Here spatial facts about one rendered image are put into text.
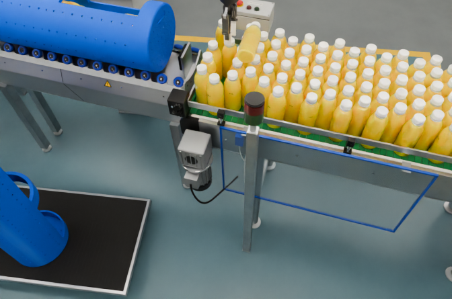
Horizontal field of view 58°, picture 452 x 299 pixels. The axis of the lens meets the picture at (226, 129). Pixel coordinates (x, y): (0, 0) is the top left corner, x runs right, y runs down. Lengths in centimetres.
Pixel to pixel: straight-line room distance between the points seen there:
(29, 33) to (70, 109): 127
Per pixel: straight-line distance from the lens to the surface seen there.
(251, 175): 158
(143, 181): 259
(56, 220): 243
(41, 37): 186
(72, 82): 200
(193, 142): 164
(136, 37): 162
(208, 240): 237
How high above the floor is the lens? 220
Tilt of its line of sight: 53 degrees down
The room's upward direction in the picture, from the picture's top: 2 degrees counter-clockwise
